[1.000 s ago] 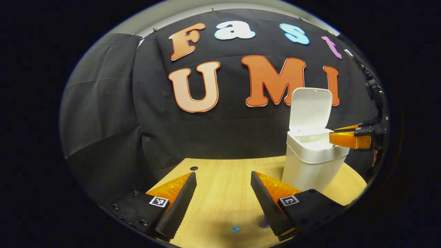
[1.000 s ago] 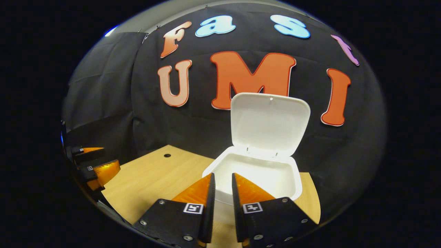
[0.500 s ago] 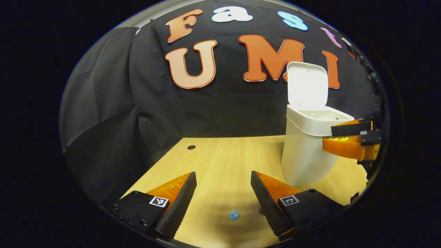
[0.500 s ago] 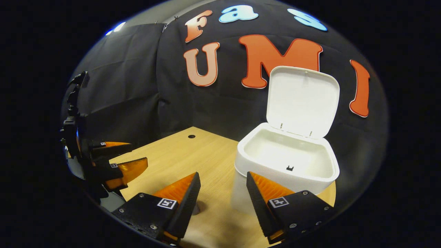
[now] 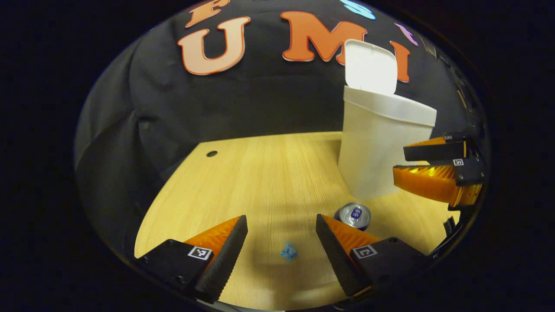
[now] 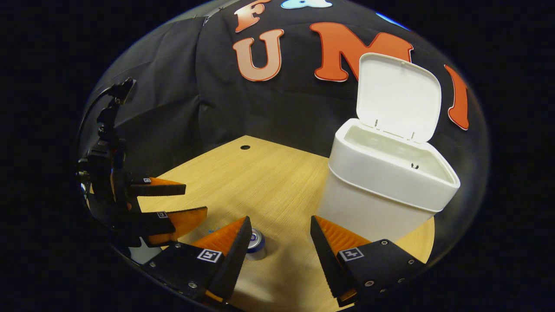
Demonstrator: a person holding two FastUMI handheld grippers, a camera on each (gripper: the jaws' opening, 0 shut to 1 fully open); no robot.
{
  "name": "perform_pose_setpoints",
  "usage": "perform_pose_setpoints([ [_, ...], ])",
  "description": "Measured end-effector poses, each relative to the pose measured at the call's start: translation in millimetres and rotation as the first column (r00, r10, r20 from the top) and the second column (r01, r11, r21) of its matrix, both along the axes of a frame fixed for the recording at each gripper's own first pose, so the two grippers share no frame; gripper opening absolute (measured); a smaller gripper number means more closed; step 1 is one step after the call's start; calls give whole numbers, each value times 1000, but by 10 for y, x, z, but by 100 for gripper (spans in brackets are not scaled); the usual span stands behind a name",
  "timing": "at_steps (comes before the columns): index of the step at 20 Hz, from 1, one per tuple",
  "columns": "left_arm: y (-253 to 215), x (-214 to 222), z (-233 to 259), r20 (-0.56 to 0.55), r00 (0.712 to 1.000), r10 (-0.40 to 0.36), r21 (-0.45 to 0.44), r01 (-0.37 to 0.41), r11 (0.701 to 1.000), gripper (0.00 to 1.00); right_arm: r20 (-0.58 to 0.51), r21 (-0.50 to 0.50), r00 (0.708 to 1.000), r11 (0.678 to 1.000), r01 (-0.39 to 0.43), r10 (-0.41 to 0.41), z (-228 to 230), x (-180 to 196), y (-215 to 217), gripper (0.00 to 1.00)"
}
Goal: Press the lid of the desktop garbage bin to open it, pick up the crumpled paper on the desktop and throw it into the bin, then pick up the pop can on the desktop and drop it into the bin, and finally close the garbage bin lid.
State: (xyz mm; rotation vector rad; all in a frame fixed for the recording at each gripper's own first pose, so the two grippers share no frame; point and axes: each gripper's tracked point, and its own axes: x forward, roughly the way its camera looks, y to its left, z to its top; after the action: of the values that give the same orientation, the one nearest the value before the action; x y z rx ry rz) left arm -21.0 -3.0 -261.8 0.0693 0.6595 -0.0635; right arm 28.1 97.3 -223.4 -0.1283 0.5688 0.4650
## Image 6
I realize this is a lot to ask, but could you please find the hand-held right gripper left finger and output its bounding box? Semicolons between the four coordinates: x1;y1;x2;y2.
141;215;253;304

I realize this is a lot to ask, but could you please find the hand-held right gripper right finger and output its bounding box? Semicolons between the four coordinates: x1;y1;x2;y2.
310;215;428;308

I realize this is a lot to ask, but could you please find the silver blue pop can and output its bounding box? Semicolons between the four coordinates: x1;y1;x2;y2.
246;228;266;254

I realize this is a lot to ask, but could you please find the white desktop garbage bin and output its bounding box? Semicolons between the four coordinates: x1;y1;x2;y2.
316;52;461;243

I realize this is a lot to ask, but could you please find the wooden desktop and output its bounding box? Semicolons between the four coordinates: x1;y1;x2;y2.
130;135;435;312

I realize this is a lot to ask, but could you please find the black backdrop cloth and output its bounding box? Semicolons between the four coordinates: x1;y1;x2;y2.
78;0;490;260

